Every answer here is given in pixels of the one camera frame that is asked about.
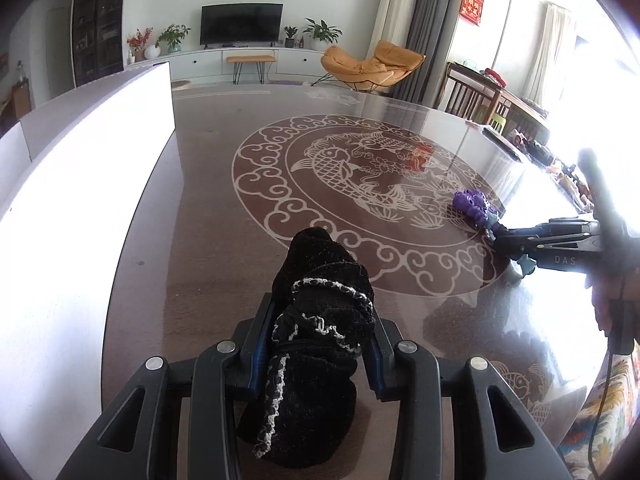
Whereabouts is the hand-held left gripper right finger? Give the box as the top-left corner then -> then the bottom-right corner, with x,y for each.
357,305 -> 573,480

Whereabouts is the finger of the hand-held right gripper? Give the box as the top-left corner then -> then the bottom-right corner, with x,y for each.
492,217 -> 597,242
495,239 -> 542,278

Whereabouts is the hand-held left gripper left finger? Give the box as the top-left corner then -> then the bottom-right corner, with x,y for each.
55,292 -> 276,480

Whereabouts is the purple plastic toy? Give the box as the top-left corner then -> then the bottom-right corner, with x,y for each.
452,187 -> 506,234

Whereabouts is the black velvet pouch white trim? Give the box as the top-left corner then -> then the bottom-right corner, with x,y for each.
235,227 -> 377,471

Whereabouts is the white storage box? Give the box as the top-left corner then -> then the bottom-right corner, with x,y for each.
0,61 -> 176,480

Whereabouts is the dark patterned wooden desktop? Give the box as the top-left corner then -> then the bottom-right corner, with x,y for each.
100,82 -> 612,480

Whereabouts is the person's right hand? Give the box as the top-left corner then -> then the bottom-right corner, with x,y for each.
590,266 -> 640,346

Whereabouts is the assorted desk clutter pile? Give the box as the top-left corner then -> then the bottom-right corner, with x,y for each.
510,130 -> 597,211

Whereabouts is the black remote control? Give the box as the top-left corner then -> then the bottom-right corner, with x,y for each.
481,126 -> 526,162

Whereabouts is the wooden side table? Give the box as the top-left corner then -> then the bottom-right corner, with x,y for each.
492,87 -> 552,141

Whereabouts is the wooden chair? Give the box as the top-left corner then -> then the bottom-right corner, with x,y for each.
444,61 -> 502,124

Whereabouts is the floral printed cloth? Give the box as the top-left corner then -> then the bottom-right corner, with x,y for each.
565,345 -> 640,480

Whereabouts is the white sheer curtain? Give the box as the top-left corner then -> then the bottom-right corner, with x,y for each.
522,2 -> 574,107

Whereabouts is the grey curtain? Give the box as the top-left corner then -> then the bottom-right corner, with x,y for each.
390,0 -> 471,111

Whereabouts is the orange lounge chair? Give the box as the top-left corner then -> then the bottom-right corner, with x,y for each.
320,40 -> 426,94

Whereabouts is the covered standing air conditioner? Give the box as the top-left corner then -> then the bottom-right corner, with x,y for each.
365,0 -> 423,63

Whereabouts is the large leafy potted plant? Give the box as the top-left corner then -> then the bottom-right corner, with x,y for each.
302,18 -> 343,52

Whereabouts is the orange top bench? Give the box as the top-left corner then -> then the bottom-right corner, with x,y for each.
226,54 -> 276,85

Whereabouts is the white television cabinet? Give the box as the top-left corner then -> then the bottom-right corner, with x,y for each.
125,46 -> 331,84

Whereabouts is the green plant in glass vase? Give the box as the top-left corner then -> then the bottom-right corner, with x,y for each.
156,23 -> 192,55

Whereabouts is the black television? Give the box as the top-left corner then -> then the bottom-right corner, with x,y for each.
200,3 -> 284,47

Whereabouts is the red flower bouquet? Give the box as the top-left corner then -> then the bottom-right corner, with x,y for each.
126,27 -> 153,63

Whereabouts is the wooden side cabinet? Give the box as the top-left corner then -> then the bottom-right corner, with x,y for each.
10,80 -> 33,116

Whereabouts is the dark display cabinet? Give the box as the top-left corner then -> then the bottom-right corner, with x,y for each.
70,0 -> 130,91

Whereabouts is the black cable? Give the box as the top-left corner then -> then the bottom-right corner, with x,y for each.
587,335 -> 617,480

